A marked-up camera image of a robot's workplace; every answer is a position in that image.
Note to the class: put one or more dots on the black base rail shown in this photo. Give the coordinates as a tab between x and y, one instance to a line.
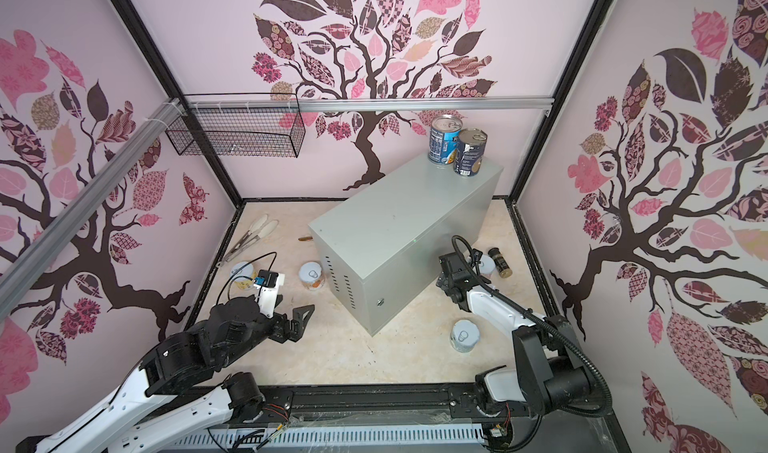
507	430

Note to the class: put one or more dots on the yellow label white-lid can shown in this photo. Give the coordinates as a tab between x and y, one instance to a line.
242	276

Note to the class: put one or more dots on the dark grey tin can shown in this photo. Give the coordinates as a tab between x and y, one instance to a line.
470	150

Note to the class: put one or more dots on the aluminium diagonal rail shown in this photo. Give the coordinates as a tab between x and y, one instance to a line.
23	272

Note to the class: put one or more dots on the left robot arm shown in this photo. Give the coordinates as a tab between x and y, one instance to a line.
124	421

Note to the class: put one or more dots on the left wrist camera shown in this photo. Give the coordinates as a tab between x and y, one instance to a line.
268	284

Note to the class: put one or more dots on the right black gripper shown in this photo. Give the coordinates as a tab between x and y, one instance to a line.
441	281

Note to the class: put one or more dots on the white slotted cable duct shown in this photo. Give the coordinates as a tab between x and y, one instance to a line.
327	438

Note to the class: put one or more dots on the pink small white-lid can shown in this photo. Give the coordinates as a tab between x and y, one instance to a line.
486	265

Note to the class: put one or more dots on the light blue white-lid can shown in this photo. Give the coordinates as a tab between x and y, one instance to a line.
464	336

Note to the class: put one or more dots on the dark spice jar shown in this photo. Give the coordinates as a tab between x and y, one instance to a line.
502	266

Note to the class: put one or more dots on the orange label white-lid can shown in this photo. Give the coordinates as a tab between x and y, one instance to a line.
311	275

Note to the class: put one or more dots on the black wire basket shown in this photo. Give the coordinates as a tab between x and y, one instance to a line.
258	124

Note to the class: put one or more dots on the blue label tin can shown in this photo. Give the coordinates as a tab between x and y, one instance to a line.
443	137

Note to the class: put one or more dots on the aluminium horizontal rail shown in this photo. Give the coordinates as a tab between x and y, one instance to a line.
390	104

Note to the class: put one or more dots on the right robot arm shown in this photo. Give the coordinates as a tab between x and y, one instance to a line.
550	371

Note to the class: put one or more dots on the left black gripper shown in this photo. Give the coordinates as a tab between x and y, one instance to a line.
283	333

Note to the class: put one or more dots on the grey metal cabinet box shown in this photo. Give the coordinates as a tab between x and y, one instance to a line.
379	248

